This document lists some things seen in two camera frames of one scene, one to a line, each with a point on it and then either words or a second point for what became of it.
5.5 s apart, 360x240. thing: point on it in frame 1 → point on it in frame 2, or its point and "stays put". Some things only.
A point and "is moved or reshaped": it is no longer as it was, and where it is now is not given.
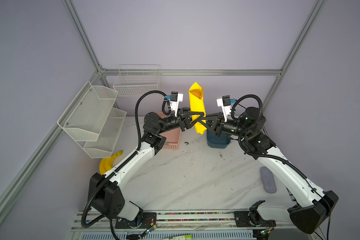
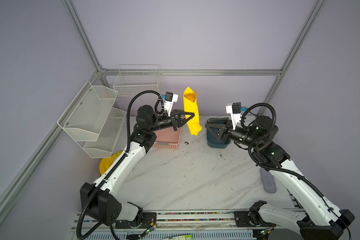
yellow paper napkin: x=196 y=93 is moved or reshaped
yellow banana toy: x=106 y=164 stays put
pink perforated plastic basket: x=172 y=141 stays put
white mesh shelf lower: x=101 y=146 stays put
